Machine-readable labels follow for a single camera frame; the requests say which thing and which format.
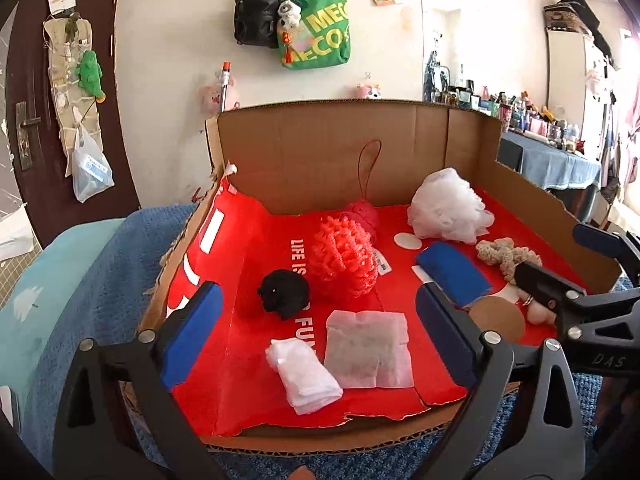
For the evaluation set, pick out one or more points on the dark red yarn ball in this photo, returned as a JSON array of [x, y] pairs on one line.
[[361, 210]]

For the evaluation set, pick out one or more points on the white wardrobe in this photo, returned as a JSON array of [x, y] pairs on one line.
[[577, 81]]

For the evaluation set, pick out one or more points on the black backpack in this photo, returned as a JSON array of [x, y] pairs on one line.
[[255, 22]]

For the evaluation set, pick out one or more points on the black fuzzy ball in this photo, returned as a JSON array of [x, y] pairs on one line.
[[284, 292]]

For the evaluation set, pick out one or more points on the green tote bag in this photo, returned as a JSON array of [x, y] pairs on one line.
[[313, 34]]

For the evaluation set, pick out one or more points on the white mesh bath pouf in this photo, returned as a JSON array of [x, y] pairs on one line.
[[445, 206]]

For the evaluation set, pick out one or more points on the beige hanging organizer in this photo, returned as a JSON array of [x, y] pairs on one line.
[[72, 105]]

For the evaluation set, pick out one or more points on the white plastic bag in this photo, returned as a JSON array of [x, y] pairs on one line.
[[91, 172]]

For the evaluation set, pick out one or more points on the table with blue cloth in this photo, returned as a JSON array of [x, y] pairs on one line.
[[571, 178]]

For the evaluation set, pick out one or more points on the cardboard box tray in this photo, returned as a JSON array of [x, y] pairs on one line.
[[302, 157]]

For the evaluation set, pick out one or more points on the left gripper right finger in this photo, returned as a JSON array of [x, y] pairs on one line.
[[544, 438]]

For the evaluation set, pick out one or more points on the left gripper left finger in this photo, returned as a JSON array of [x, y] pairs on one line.
[[94, 437]]

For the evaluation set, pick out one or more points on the pale pink plush toy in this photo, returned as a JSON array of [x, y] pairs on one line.
[[210, 98]]

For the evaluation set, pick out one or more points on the light blue cushion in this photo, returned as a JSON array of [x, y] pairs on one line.
[[39, 298]]

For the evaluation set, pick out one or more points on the beige knitted rope toy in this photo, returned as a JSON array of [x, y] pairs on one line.
[[503, 253]]

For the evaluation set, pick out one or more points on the red mesh sponge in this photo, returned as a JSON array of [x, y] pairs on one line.
[[342, 260]]

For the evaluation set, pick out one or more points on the brown round powder puff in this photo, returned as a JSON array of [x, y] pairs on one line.
[[500, 315]]

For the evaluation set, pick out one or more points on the green plush toy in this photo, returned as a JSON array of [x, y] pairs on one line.
[[89, 74]]

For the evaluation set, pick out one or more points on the white cloth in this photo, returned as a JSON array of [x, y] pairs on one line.
[[309, 386]]

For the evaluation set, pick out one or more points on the blue knit blanket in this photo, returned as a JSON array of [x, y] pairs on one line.
[[107, 304]]

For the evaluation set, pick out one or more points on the blue sponge block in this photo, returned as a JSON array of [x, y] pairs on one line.
[[454, 273]]

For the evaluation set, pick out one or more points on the orange white mop handle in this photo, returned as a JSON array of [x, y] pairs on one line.
[[224, 84]]

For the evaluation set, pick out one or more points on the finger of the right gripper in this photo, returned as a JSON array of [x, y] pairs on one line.
[[624, 249], [550, 284]]

